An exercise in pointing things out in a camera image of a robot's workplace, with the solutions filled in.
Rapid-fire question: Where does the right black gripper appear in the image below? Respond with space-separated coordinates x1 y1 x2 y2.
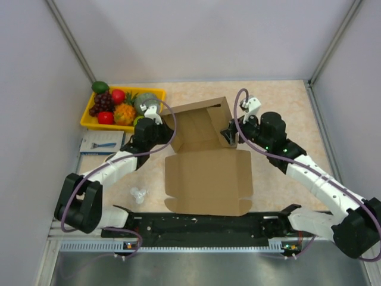
220 110 271 150

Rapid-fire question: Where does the brown cardboard box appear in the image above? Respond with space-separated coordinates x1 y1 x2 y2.
161 97 253 216

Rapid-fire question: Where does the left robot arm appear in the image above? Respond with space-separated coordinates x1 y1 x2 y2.
54 118 177 237

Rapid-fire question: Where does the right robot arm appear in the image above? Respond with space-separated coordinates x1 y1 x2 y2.
220 112 380 259

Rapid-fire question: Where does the green lime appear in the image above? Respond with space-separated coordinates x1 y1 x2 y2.
133 116 143 126

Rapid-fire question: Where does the green melon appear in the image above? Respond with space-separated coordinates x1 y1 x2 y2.
134 92 160 116

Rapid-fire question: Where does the orange pineapple toy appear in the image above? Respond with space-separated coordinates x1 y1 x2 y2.
114 92 137 126

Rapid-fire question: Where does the red apple upper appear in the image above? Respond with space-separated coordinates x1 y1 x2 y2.
111 89 126 105

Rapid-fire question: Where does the red apple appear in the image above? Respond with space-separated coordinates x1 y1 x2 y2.
97 111 114 125
111 89 126 105

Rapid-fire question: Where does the red apple lower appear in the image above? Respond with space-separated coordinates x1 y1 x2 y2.
97 111 114 125

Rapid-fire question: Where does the crumpled clear plastic wrap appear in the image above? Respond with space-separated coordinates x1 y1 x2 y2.
130 187 148 204

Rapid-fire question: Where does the dark red grape bunch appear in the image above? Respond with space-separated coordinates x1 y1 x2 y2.
89 91 115 117

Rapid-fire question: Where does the razor blister pack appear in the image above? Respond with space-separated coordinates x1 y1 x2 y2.
80 130 126 155

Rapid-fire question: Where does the yellow plastic tray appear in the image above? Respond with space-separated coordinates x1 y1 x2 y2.
80 85 166 133

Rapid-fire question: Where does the green avocado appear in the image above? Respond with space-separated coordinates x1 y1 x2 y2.
91 81 110 94

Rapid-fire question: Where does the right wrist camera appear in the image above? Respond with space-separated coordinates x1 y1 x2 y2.
239 95 261 124

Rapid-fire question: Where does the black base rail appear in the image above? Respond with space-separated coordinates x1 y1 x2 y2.
101 211 315 248

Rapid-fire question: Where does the grey cable duct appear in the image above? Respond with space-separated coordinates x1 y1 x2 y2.
59 238 298 253

